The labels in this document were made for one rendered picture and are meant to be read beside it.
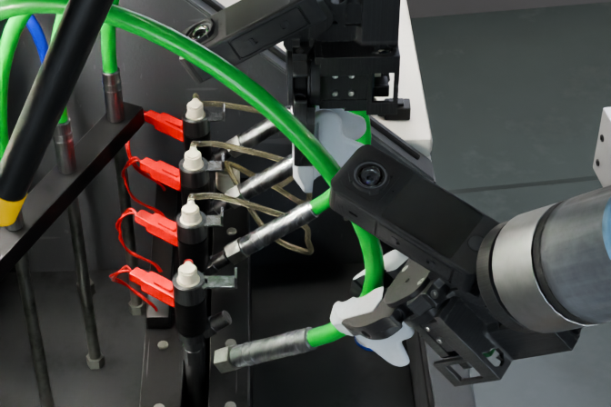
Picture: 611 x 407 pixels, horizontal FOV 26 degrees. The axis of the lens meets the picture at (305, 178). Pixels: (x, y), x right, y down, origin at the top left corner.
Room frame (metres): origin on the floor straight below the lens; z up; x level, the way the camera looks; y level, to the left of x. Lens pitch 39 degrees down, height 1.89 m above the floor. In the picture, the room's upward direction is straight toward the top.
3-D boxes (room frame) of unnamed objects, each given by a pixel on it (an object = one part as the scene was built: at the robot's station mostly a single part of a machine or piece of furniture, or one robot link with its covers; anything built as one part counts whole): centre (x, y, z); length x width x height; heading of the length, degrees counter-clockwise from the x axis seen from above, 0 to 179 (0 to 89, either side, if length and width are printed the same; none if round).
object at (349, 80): (0.82, -0.02, 1.36); 0.09 x 0.08 x 0.12; 92
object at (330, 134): (0.81, -0.02, 1.26); 0.06 x 0.03 x 0.09; 92
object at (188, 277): (0.83, 0.10, 1.10); 0.02 x 0.02 x 0.03
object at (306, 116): (0.80, 0.00, 1.30); 0.05 x 0.02 x 0.09; 2
